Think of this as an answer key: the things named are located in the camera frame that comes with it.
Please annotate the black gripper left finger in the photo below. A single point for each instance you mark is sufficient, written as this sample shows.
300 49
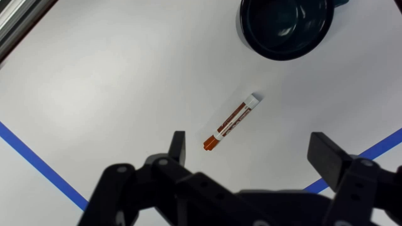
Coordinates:
138 192

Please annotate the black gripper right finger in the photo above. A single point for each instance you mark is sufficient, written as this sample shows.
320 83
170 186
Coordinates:
364 188

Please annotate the white marker with orange cap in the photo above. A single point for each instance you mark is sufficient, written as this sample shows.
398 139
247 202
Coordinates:
232 120

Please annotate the dark green speckled cup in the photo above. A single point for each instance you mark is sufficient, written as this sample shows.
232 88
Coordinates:
284 25

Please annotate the short blue tape strip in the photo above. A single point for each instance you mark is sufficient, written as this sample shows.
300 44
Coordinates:
41 164

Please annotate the aluminium rail frame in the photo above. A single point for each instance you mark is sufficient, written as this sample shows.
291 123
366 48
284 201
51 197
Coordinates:
16 20

